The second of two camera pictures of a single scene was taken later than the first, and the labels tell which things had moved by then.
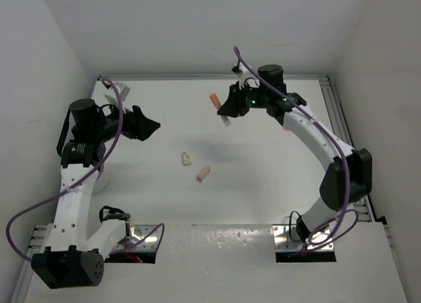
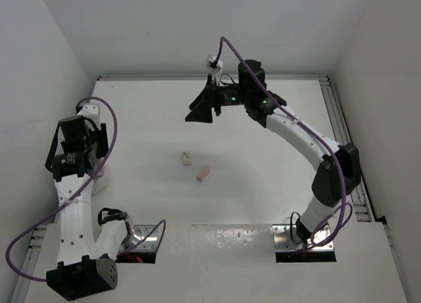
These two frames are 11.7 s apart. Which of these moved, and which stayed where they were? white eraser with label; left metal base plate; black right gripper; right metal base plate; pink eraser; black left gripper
Moved: black left gripper; black right gripper
Stayed: pink eraser; left metal base plate; right metal base plate; white eraser with label
